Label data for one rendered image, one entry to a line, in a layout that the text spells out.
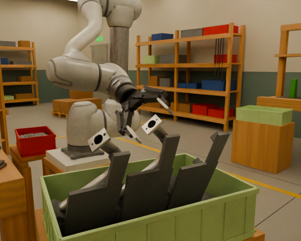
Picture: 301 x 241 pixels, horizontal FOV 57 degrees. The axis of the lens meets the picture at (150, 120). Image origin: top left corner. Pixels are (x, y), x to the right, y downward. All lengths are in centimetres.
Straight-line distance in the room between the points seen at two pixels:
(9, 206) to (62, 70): 61
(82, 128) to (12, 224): 51
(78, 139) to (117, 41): 54
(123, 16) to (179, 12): 629
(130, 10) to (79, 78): 63
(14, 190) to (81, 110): 48
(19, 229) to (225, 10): 622
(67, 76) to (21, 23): 1042
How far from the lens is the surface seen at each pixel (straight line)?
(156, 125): 77
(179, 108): 693
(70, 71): 96
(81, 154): 146
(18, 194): 127
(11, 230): 133
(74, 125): 144
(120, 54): 148
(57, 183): 107
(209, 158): 91
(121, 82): 96
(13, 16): 1131
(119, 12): 148
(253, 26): 644
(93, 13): 135
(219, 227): 92
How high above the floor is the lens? 133
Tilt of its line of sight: 11 degrees down
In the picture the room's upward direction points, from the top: straight up
